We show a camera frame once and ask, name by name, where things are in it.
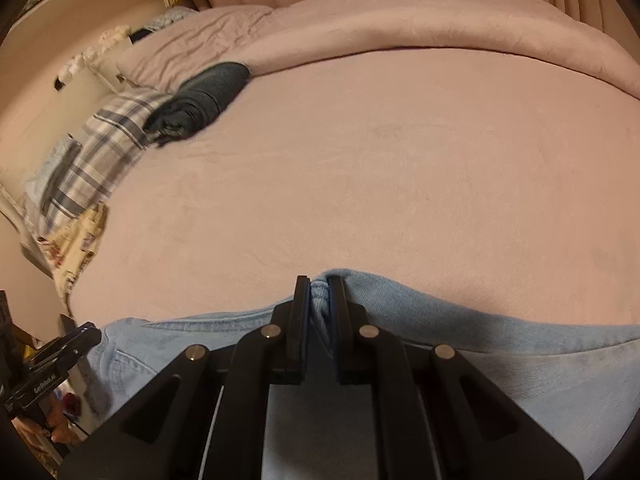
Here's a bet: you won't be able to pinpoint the light blue denim pants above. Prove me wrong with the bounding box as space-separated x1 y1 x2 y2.
85 270 639 479

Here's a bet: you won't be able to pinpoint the dark rolled clothing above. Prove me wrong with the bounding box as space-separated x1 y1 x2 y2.
143 62 250 146

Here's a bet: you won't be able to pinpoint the yellow cartoon print cloth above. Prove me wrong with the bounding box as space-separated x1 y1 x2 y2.
38 202 108 309

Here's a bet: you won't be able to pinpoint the pink bed sheet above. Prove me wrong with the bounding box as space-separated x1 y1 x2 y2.
70 49 639 325

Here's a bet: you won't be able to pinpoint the pink pillow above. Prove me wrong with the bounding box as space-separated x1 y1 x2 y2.
116 6 273 92

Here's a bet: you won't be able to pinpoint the white plush toy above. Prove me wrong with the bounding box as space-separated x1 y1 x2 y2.
53 25 131 91

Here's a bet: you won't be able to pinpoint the pink folded duvet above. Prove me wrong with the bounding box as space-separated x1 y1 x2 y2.
228 0 639 96

